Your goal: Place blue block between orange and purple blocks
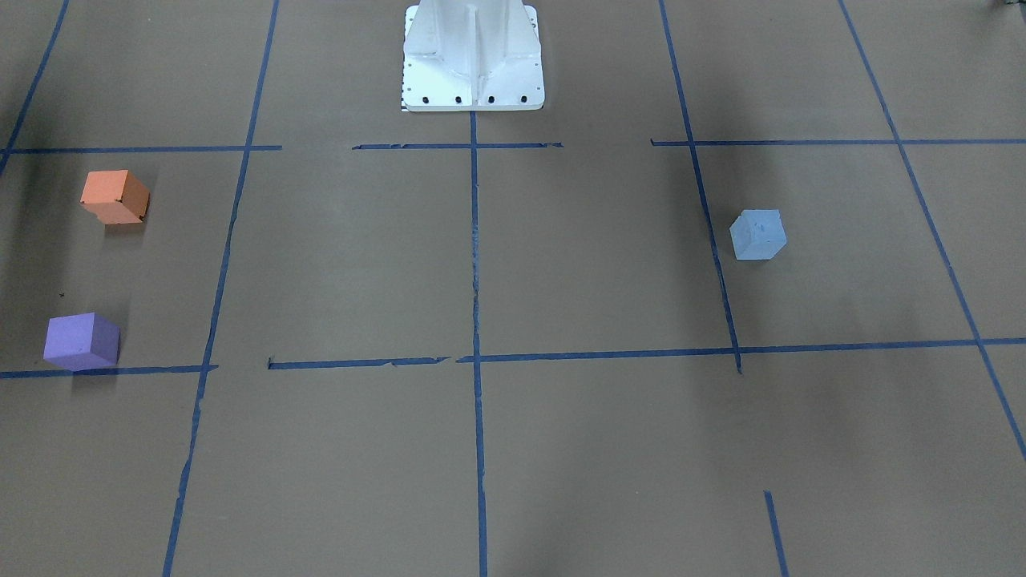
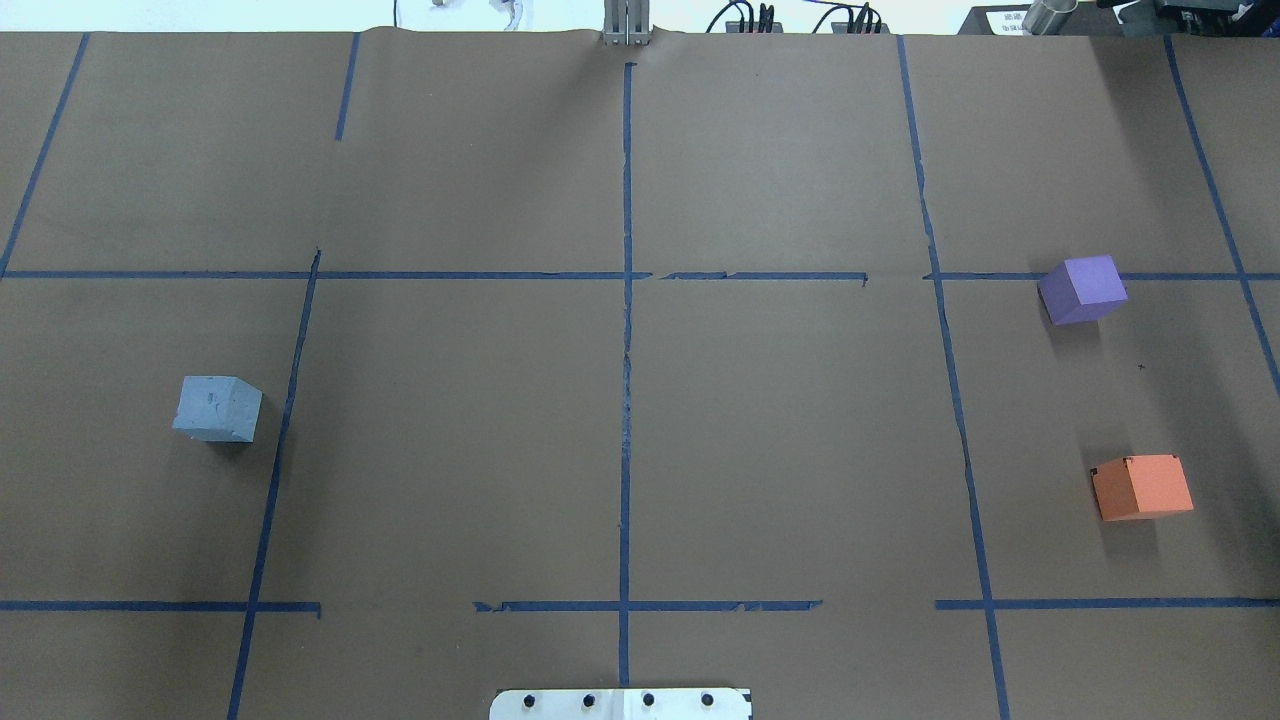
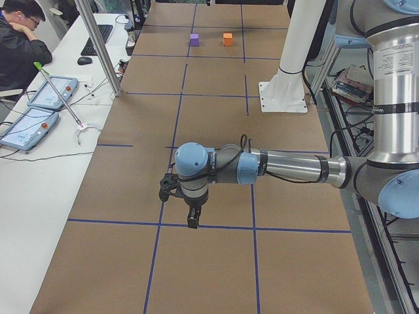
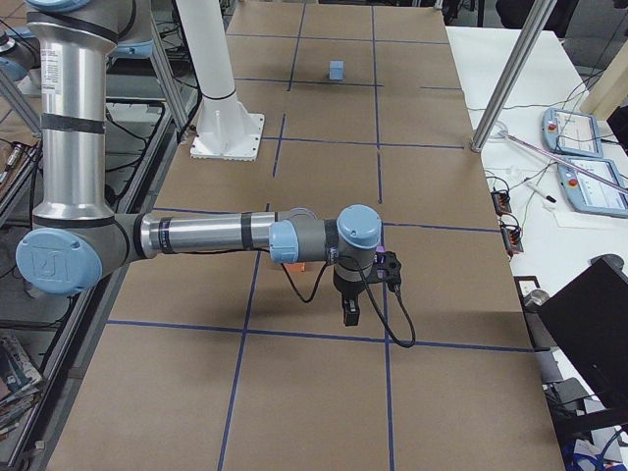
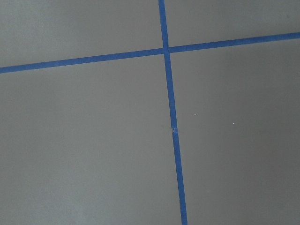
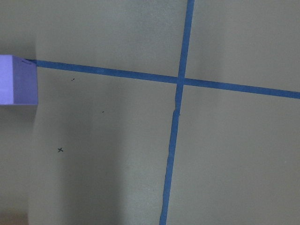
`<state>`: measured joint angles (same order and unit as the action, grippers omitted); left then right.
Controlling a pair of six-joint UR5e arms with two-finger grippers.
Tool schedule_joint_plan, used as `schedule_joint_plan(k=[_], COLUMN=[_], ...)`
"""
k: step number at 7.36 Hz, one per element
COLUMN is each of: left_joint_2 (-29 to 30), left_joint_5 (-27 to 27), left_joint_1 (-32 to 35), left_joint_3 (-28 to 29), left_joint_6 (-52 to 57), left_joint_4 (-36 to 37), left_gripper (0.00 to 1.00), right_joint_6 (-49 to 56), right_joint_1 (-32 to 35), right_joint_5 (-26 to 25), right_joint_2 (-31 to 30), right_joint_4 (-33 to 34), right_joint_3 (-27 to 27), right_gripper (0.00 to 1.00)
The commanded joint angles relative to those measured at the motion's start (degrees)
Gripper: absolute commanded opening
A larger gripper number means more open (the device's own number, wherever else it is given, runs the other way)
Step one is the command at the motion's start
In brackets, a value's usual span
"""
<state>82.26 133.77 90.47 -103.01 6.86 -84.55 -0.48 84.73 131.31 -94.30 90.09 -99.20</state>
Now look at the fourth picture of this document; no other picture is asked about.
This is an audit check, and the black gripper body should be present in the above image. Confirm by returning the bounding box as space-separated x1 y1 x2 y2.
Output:
333 267 365 297

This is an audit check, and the light blue foam block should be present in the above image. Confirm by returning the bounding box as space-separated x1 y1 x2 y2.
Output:
329 60 344 81

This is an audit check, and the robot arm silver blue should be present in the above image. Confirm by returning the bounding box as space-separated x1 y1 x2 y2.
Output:
16 1 381 326

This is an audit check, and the orange foam block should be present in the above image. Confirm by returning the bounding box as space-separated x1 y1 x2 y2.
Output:
286 262 306 273

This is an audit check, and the near orange terminal connector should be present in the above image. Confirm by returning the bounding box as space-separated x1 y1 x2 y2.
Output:
500 224 524 256

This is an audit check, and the orange terminal connector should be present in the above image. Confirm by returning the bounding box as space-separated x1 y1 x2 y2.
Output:
500 224 524 256
491 189 511 216

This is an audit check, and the far orange terminal connector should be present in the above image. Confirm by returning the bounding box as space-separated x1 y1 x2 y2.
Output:
491 189 511 216

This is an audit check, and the metal cup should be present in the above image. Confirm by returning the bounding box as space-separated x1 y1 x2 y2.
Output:
522 288 550 314

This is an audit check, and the black marker pen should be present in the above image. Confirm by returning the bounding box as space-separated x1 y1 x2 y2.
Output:
526 182 556 203

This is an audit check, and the long reach grabber stick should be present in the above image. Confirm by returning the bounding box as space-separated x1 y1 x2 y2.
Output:
489 130 627 194

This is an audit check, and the black monitor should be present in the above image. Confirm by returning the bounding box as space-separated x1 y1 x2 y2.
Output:
540 258 627 409

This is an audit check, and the near teach pendant tablet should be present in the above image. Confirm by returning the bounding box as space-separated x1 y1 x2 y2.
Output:
557 156 627 219

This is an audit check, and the teach pendant tablet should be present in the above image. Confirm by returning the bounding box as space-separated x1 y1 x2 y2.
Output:
542 108 603 158
557 156 627 219

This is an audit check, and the far teach pendant tablet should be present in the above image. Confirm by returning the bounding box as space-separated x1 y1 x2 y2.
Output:
542 108 603 158

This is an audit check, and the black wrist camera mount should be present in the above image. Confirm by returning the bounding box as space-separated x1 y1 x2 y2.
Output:
366 251 402 292

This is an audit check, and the white camera stand pedestal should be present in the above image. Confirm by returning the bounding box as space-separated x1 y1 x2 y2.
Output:
177 0 265 161

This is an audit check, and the aluminium frame post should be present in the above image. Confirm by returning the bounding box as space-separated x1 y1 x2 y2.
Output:
470 0 556 152

